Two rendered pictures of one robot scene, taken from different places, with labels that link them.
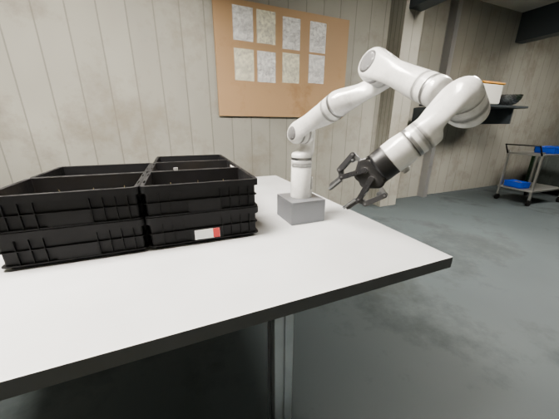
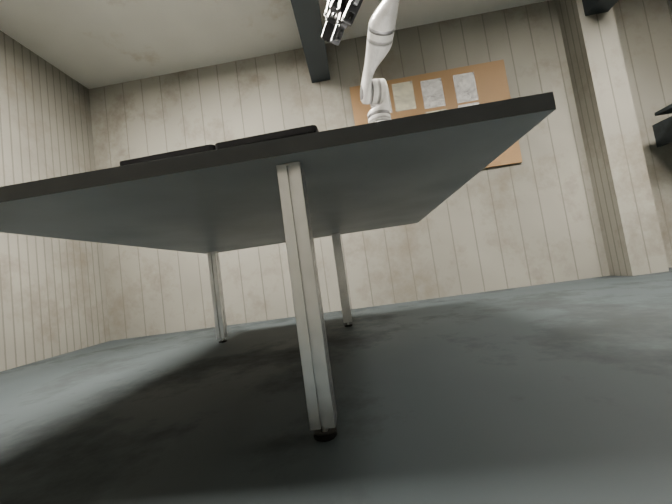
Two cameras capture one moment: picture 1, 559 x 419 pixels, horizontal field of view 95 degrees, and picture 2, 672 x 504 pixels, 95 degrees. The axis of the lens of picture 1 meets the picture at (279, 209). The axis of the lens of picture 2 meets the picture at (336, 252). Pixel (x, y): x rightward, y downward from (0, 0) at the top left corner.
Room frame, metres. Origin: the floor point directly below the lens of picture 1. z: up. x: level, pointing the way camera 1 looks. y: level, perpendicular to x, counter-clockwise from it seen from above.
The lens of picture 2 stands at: (-0.03, -0.42, 0.38)
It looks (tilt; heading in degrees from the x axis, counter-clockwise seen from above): 4 degrees up; 27
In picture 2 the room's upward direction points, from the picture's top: 8 degrees counter-clockwise
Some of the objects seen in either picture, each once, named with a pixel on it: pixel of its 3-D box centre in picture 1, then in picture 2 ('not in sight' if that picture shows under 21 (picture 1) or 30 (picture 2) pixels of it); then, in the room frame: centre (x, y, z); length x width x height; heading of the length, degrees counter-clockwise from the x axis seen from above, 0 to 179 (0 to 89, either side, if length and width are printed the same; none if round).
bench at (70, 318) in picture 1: (193, 275); (291, 285); (1.20, 0.46, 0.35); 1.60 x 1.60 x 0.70; 23
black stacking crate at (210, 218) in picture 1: (203, 214); not in sight; (1.01, 0.32, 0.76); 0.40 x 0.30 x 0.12; 111
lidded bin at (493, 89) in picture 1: (477, 94); not in sight; (3.89, -2.74, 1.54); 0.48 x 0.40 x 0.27; 113
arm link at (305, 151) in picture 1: (302, 142); (376, 100); (1.16, -0.10, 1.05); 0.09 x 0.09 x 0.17; 34
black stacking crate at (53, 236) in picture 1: (90, 228); not in sight; (0.87, 0.69, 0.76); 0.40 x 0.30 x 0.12; 111
